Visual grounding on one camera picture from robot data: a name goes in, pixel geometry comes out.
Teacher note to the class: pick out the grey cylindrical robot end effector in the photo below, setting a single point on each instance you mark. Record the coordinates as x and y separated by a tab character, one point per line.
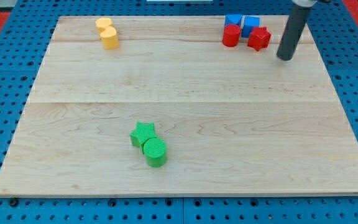
294	28

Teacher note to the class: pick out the light wooden board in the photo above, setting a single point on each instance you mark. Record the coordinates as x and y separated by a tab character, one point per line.
236	122

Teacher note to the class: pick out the yellow pentagon block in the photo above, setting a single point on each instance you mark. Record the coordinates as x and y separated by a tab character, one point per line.
102	23

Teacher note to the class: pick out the red cylinder block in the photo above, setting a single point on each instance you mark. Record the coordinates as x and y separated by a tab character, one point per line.
231	34

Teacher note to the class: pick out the green star block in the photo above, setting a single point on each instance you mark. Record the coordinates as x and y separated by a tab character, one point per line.
142	133

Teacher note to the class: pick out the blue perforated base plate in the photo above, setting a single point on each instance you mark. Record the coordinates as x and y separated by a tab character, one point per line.
24	40

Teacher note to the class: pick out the blue triangle block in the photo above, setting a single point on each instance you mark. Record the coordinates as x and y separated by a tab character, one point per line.
233	19

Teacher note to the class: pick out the yellow heart block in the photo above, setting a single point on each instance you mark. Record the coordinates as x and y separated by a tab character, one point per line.
109	38

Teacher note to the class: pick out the green cylinder block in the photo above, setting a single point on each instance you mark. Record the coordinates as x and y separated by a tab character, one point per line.
155	152

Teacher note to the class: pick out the red star block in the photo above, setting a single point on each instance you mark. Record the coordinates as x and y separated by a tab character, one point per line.
259	38

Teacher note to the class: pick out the blue cube block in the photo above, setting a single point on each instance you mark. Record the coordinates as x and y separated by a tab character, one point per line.
249	23

